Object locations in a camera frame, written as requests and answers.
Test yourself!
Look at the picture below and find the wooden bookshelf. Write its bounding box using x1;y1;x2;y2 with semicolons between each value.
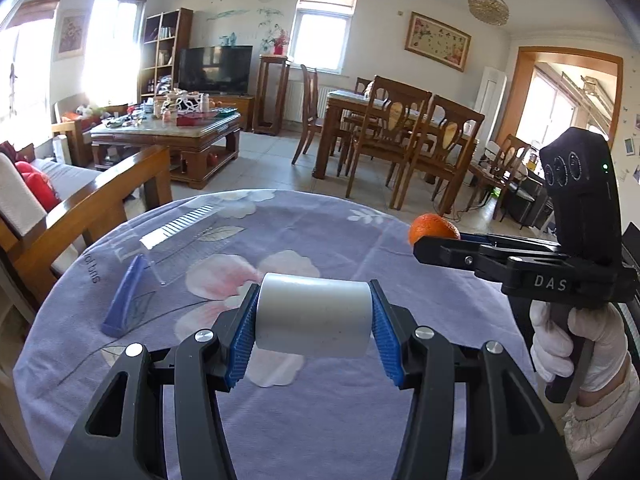
139;7;195;99

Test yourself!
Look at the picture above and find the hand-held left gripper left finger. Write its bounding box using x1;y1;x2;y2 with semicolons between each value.
50;282;261;480

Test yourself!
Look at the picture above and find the wooden coffee table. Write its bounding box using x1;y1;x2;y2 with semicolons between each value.
90;109;243;192

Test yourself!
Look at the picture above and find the wooden sofa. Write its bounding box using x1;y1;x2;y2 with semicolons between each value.
0;139;174;311

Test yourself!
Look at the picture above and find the small framed wall picture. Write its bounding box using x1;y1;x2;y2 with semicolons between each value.
53;9;89;62

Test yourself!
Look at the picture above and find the red flower plant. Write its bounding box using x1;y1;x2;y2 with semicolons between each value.
260;26;291;56

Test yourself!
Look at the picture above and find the white standing air conditioner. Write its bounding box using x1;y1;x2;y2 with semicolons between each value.
477;66;508;137

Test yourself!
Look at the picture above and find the wooden armchair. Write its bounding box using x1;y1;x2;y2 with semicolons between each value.
52;92;132;169

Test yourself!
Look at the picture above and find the clear plastic box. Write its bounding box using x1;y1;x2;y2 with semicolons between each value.
139;203;222;289

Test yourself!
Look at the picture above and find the small window with red blind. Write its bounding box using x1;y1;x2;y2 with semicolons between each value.
290;0;360;75

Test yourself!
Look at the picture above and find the wooden dining chair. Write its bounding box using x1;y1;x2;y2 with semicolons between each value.
389;94;486;214
291;64;347;167
345;76;434;202
466;133;532;222

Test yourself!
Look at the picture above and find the tall wooden plant stand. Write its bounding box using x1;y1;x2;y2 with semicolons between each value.
252;53;292;137

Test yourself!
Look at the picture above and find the wooden dining table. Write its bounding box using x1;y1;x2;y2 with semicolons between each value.
312;89;479;187

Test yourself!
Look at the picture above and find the person's right forearm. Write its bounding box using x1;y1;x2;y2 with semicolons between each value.
562;364;637;480

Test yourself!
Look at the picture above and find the floral purple tablecloth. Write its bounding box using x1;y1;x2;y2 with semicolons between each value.
12;189;571;480

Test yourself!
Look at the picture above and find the red cushion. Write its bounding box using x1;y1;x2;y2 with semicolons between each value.
14;159;62;212

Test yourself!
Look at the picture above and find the black flat television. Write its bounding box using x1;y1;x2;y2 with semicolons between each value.
178;45;254;96

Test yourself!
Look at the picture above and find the white wall radiator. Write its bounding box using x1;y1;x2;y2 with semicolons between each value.
286;81;332;124

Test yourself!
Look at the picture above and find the wooden television stand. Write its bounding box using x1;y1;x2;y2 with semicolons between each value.
210;92;256;134

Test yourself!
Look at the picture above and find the framed floral wall painting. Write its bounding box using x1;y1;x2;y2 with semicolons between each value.
404;11;473;73

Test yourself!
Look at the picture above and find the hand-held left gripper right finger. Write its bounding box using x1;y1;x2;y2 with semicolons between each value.
369;281;571;480

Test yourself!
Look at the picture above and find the person's right hand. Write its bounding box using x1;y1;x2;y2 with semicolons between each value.
529;301;629;394

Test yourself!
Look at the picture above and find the white cylinder roll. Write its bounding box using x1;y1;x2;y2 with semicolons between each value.
254;272;375;359

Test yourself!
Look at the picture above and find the large bright window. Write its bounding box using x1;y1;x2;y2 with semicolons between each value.
81;0;149;107

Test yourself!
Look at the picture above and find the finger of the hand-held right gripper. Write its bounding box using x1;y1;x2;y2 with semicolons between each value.
412;236;571;284
459;231;560;252

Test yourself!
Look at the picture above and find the orange fruit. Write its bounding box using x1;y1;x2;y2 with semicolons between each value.
408;213;462;247

